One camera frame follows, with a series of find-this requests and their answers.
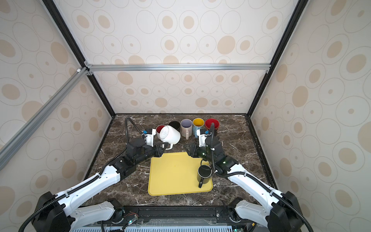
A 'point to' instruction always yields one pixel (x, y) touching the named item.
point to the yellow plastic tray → (174, 173)
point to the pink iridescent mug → (186, 128)
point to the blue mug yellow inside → (198, 123)
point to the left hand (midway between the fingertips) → (171, 143)
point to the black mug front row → (204, 172)
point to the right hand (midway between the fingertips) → (186, 146)
